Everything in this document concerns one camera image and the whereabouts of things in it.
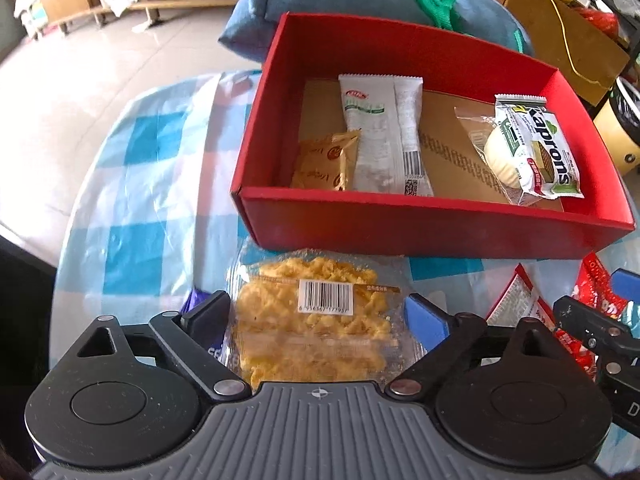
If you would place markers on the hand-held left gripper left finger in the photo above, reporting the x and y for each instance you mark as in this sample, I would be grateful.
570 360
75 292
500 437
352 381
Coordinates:
207 312

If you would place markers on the red cardboard box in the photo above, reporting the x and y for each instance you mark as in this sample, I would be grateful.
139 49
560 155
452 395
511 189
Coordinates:
400 230

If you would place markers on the red snack packet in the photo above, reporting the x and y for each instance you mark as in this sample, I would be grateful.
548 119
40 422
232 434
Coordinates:
595 285

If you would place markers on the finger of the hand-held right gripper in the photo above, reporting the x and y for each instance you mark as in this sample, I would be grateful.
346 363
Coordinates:
590 322
630 285

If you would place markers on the round white bun packet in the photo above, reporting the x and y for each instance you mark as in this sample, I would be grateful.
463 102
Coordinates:
500 155

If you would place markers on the gold foil snack packet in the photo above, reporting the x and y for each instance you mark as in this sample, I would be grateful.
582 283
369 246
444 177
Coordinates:
325 160

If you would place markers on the white and grey snack packet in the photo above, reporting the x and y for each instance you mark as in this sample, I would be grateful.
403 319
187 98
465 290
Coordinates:
370 130

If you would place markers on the dark blue wafer packet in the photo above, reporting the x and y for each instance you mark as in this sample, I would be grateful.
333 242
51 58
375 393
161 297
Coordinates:
192 302

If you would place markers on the red plastic bag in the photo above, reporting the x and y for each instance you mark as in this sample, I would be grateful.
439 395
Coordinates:
600 20

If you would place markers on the green and white wafer packet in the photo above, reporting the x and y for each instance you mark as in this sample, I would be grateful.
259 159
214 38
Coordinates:
545 155

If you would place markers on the black chair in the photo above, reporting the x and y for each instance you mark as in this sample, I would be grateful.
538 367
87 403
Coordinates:
20 310

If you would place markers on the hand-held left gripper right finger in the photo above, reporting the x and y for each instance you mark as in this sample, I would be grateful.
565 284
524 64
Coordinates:
425 317

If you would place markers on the red and white flat packet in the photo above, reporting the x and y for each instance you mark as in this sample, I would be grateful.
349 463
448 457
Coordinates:
520 300

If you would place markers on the yellow trash bin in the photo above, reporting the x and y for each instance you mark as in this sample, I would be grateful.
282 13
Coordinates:
612 130

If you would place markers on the blue checkered tablecloth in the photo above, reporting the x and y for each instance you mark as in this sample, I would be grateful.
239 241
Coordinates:
150 185

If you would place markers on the clear packet of yellow crisps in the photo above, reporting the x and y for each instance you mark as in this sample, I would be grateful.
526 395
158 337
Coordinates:
310 330

